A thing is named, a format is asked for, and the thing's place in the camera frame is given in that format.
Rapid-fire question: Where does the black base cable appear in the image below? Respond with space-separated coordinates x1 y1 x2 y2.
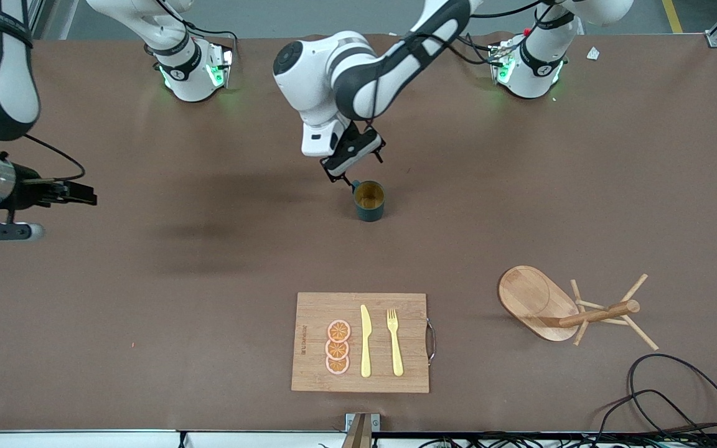
438 30 501 67
159 0 239 58

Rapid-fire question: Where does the black right base cable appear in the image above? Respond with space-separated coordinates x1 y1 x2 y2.
159 0 239 58

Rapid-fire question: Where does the yellow plastic fork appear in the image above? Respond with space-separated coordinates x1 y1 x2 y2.
387 309 405 377

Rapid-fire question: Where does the brown table mat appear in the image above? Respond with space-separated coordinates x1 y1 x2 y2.
0 32 717 433

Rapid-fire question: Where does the black left base cable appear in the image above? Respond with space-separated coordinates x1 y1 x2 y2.
438 30 501 67

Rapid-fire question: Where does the white table edge rail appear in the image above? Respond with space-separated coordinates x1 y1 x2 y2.
0 430 347 448

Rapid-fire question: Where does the wooden cutting board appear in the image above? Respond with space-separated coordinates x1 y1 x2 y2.
291 292 436 394

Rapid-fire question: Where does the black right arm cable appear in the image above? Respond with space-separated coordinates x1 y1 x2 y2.
22 133 86 182

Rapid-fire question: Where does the dark green cup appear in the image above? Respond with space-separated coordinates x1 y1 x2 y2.
350 180 386 223

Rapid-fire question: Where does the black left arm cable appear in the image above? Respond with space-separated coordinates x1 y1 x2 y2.
365 0 558 125

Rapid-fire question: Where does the yellow plastic knife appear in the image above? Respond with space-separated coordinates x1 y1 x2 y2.
360 305 372 378

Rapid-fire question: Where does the thick black floor cable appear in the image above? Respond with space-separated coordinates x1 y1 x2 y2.
592 390 717 448
627 353 717 448

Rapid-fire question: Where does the metal bracket with post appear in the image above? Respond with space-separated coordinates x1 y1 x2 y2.
341 413 381 448

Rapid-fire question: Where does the wooden cup rack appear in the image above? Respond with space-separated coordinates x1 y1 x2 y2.
498 266 660 351

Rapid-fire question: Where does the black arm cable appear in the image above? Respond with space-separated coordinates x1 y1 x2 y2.
22 133 86 182
365 0 558 125

